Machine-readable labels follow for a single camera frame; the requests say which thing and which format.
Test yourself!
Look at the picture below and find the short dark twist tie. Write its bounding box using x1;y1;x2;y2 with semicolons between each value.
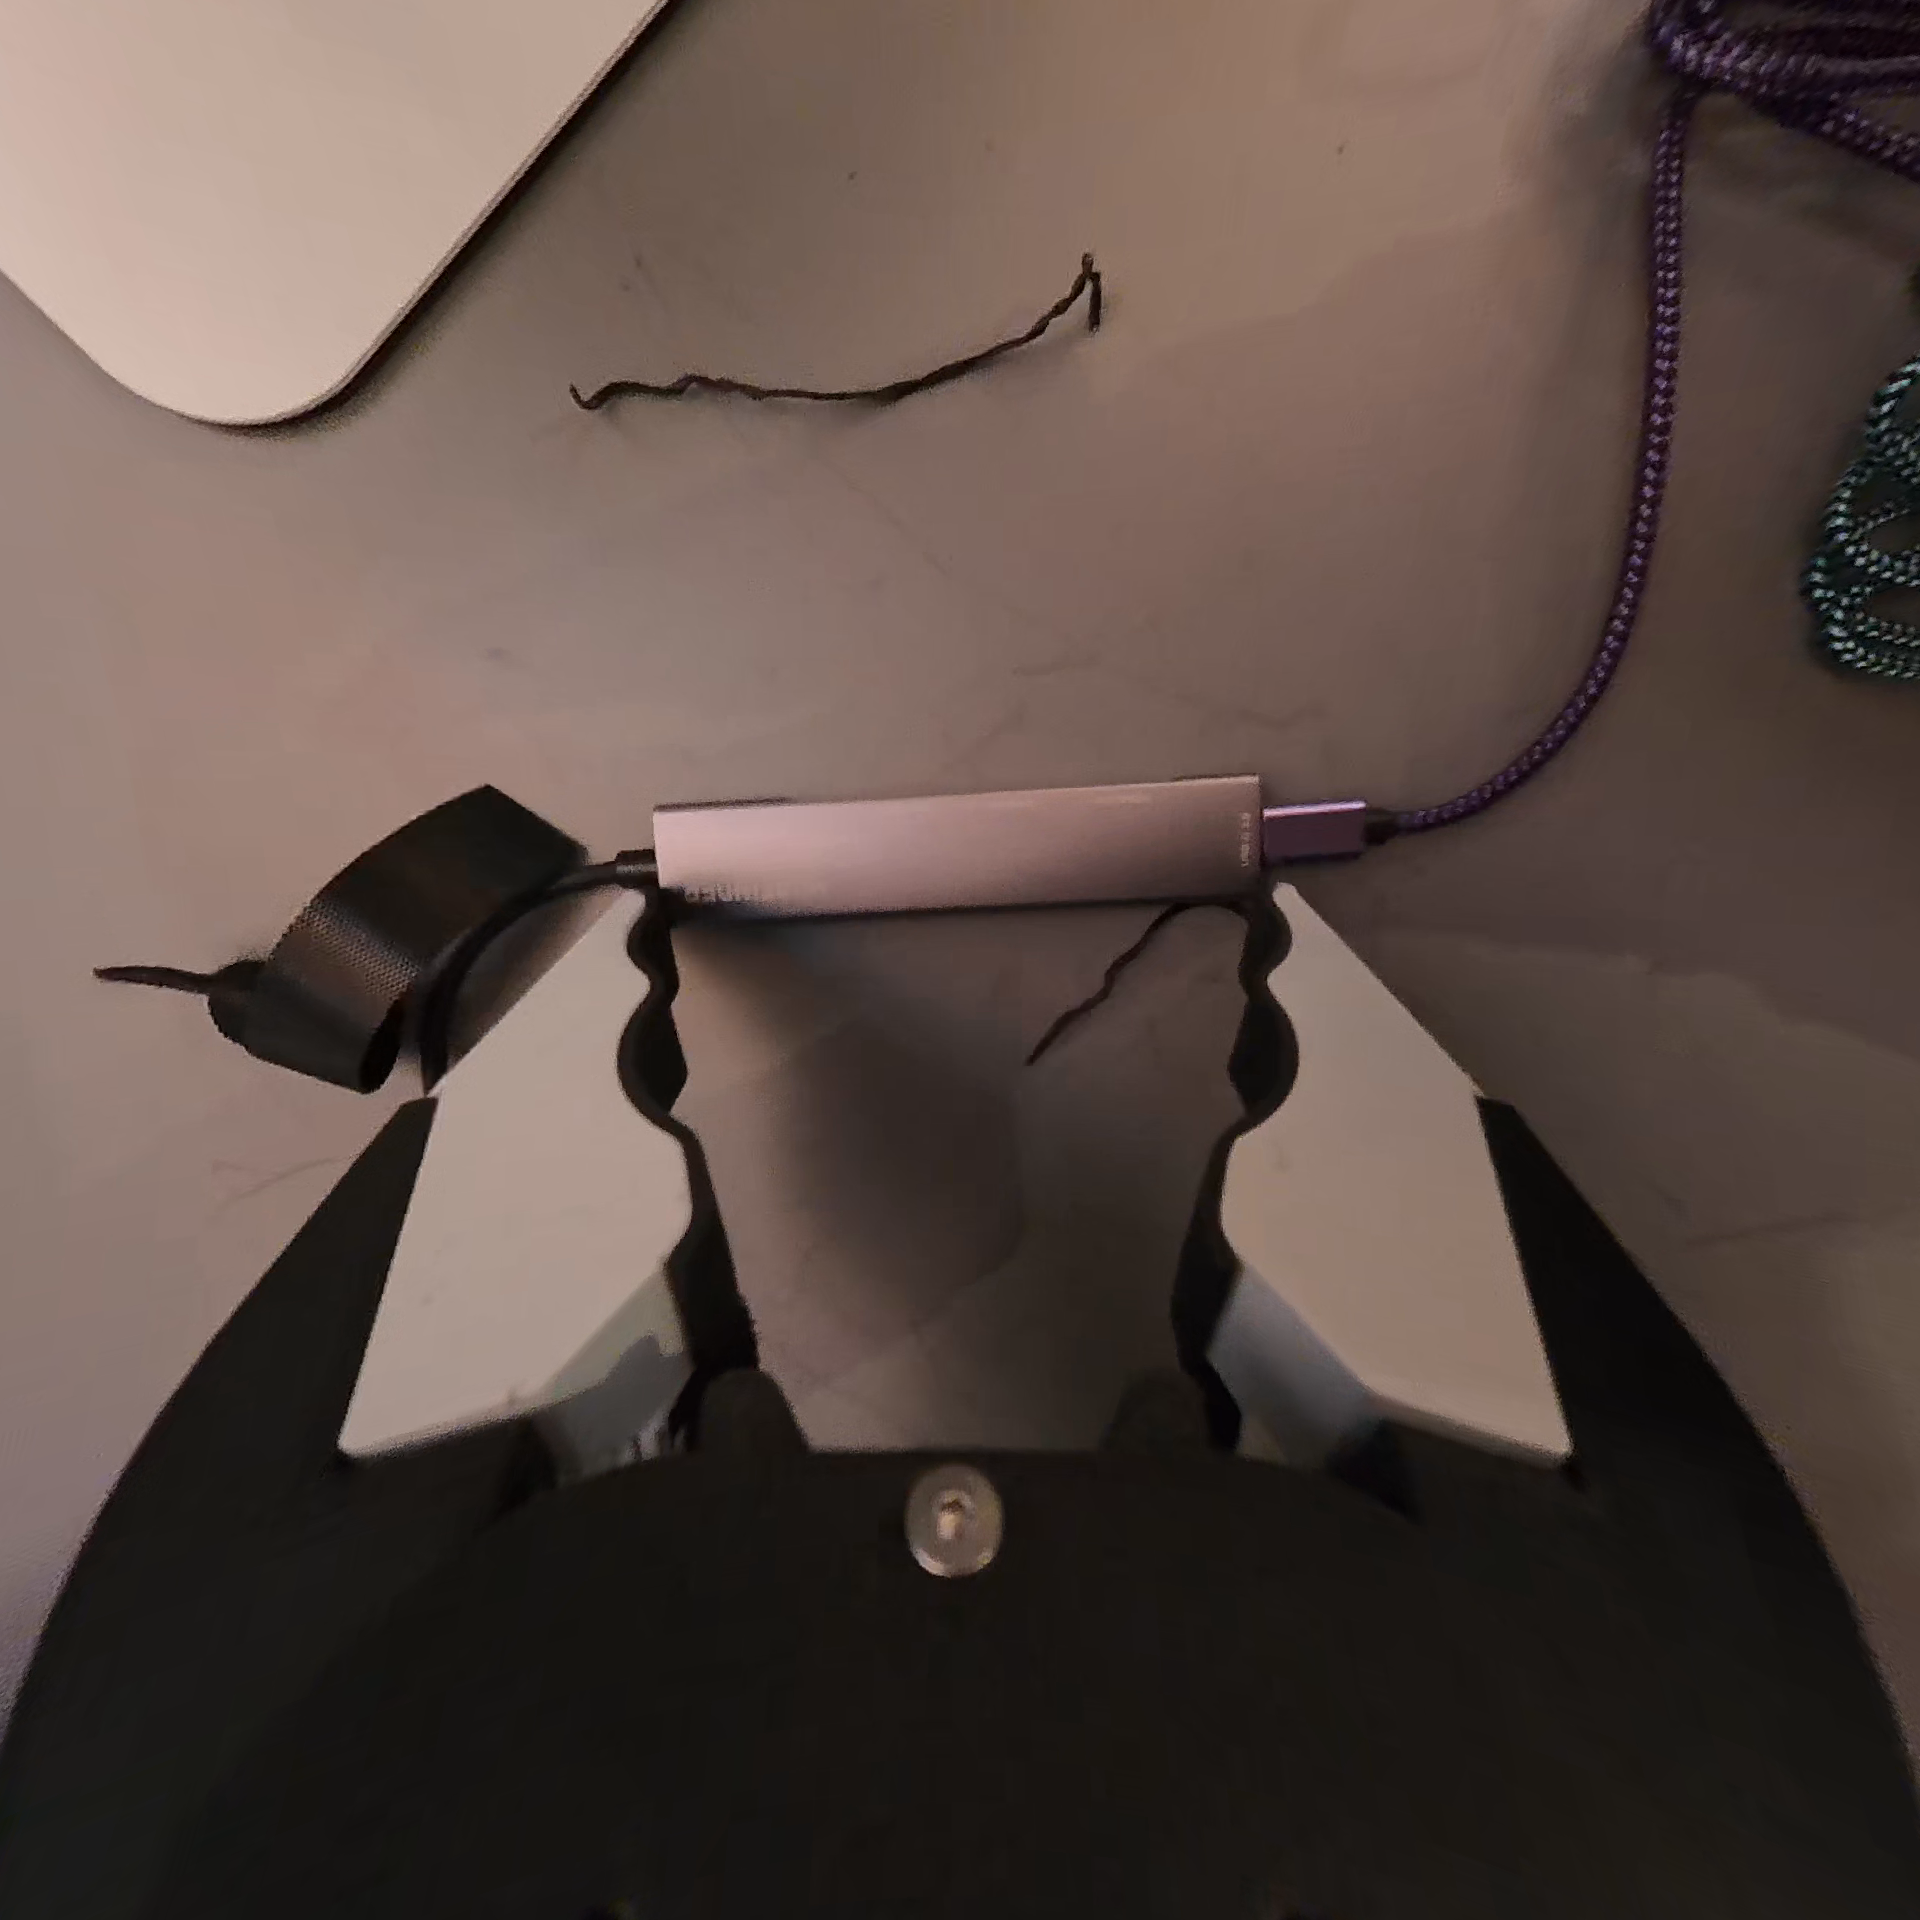
1031;897;1205;1067

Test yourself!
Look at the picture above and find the black hub cable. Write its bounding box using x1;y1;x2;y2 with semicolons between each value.
420;849;654;1089

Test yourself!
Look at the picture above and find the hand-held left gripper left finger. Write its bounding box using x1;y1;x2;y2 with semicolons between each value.
334;889;769;1459

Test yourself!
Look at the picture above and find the white stand base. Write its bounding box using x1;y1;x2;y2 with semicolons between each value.
0;0;668;429

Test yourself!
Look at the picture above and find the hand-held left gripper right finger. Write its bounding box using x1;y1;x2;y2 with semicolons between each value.
1170;876;1577;1467

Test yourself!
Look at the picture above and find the teal braided usb cable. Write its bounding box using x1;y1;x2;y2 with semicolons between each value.
1800;347;1920;685

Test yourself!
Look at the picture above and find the grey usb hub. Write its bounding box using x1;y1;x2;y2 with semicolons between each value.
654;773;1270;923

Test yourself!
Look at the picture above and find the purple braided usb-c cable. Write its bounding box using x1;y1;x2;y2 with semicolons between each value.
1268;0;1920;864

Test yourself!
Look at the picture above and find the black velcro strap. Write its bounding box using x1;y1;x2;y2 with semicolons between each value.
97;785;589;1089

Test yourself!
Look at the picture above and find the long dark twist tie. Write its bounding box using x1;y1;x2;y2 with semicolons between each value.
568;252;1112;412

